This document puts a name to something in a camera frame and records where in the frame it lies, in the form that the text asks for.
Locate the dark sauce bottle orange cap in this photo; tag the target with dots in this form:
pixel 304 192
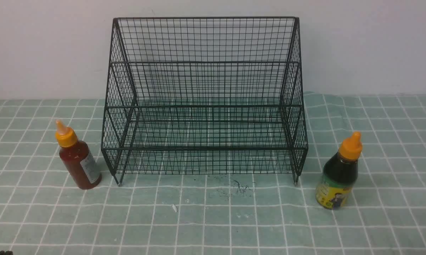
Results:
pixel 339 174

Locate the red sauce bottle orange cap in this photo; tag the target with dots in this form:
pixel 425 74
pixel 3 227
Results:
pixel 77 157

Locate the green checkered tablecloth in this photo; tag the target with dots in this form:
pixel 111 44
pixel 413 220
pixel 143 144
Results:
pixel 43 212

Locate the black object at bottom edge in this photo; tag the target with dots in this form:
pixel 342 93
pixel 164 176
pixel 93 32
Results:
pixel 3 252

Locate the black wire rack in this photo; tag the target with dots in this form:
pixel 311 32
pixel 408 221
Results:
pixel 204 96

